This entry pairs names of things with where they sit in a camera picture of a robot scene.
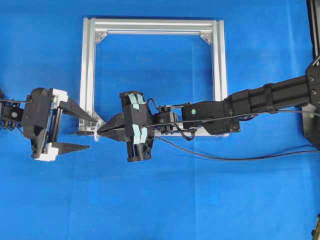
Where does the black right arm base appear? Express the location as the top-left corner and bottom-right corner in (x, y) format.
(302, 0), (320, 149)

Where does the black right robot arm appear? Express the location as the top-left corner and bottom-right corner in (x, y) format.
(96, 73), (320, 162)

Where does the yellow black object bottom right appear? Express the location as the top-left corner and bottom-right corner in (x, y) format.
(311, 213), (320, 240)

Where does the blue table mat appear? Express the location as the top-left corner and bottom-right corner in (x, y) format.
(0, 0), (320, 240)

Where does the white zip tie loop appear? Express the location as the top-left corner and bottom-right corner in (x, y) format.
(93, 119), (104, 142)

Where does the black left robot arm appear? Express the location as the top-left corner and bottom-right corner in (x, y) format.
(0, 88), (95, 162)

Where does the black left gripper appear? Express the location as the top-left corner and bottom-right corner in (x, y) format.
(20, 88), (97, 162)

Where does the square aluminium extrusion frame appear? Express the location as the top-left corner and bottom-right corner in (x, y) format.
(77, 18), (228, 134)

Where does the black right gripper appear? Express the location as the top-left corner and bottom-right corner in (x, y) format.
(97, 90), (155, 162)

